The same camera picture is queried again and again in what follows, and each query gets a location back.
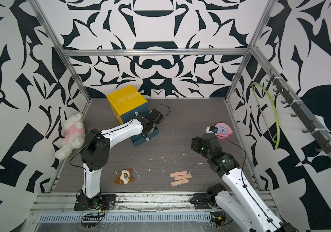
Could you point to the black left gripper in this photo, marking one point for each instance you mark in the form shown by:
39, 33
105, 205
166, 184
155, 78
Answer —
144, 119

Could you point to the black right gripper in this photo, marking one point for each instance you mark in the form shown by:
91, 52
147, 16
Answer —
195, 144

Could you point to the teal top drawer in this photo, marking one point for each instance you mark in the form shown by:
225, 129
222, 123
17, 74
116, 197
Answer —
141, 110

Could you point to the teal drawer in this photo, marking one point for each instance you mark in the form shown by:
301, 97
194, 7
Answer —
137, 140
141, 110

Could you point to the yellow drawer cabinet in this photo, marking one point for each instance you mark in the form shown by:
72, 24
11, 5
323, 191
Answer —
125, 99

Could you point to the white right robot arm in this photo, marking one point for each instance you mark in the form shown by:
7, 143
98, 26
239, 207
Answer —
246, 208

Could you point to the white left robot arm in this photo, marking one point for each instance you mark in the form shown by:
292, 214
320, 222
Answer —
95, 151

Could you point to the pink alarm clock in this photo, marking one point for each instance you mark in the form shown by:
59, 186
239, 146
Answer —
223, 131

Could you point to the brown white plush toy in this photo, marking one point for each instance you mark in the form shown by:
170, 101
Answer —
124, 177

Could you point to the green toy bow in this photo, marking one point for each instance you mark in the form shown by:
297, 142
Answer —
268, 112

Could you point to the white plush dog pink shirt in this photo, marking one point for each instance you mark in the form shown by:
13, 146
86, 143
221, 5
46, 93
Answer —
74, 137

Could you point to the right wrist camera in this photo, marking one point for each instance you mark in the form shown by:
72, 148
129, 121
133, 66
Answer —
212, 129

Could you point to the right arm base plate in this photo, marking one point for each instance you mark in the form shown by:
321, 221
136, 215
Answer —
203, 201

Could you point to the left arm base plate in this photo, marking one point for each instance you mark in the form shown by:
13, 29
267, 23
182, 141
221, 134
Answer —
98, 202

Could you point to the black wall hook rack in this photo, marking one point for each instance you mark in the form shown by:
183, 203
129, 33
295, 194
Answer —
298, 106

